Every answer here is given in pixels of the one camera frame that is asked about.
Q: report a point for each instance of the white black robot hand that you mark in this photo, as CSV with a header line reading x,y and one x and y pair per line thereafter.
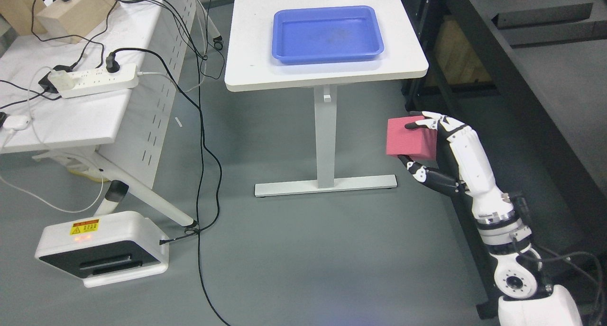
x,y
475,175

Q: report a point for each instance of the pink foam block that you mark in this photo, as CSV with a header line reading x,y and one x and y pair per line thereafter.
x,y
419,144

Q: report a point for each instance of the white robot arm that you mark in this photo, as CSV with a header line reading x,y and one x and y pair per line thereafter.
x,y
527,299

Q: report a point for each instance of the black metal shelf right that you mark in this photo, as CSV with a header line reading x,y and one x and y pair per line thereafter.
x,y
530,77

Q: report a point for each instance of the blue plastic tray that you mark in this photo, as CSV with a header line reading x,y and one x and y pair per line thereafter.
x,y
324,35

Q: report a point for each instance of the white table with tray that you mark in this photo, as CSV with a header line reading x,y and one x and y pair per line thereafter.
x,y
250,67

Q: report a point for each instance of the white side desk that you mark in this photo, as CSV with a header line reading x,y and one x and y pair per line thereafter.
x,y
116,123

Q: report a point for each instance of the black power plug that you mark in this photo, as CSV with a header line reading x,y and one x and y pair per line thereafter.
x,y
112,66

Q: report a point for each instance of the white floor device box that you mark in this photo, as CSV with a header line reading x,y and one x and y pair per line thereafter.
x,y
107,249

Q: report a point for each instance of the white power strip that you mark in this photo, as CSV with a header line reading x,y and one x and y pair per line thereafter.
x,y
93,81

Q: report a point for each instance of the cardboard box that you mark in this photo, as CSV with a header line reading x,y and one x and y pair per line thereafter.
x,y
70,21

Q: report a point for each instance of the white power adapter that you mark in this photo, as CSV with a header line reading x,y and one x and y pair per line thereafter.
x,y
16,122

